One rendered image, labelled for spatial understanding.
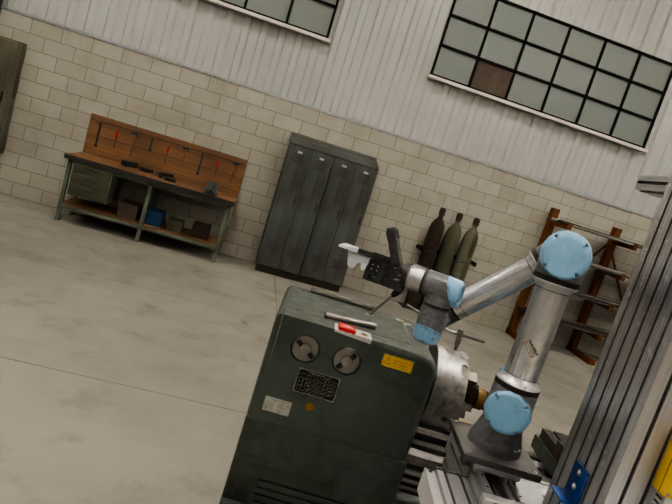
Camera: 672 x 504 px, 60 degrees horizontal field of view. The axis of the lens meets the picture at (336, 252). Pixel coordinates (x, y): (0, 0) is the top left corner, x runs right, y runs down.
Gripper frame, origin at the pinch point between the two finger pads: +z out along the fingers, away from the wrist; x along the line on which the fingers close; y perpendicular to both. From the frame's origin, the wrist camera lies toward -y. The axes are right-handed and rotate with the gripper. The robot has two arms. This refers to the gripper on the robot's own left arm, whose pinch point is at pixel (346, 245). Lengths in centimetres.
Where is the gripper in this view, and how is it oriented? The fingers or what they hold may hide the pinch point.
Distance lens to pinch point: 168.5
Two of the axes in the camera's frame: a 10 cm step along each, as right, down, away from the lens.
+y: -3.4, 9.4, 0.2
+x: 3.2, 1.0, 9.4
